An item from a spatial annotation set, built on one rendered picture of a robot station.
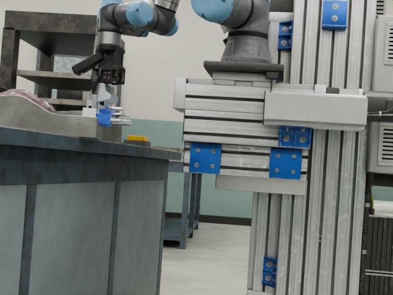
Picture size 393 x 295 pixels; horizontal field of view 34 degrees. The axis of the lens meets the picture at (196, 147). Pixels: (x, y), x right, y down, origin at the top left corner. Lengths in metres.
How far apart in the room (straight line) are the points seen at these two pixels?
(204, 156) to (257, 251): 0.39
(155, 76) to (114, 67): 6.61
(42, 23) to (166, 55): 2.79
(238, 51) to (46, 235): 0.73
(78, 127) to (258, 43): 0.56
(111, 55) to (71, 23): 4.11
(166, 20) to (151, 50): 6.61
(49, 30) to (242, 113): 4.55
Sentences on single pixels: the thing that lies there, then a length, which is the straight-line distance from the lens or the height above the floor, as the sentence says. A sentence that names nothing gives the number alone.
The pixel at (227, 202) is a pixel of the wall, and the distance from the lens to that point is 8.53.
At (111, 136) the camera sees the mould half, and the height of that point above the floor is 0.82.
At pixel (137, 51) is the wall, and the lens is 8.76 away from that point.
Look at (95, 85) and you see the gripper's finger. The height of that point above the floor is 0.97.
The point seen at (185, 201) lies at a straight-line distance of 5.71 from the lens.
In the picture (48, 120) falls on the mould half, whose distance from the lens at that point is 1.75.
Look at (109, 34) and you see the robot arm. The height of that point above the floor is 1.14.
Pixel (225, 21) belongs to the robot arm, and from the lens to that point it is 1.82.
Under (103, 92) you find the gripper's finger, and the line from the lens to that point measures 2.07.
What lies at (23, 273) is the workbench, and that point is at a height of 0.46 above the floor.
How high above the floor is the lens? 0.75
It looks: 2 degrees up
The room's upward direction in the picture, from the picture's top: 4 degrees clockwise
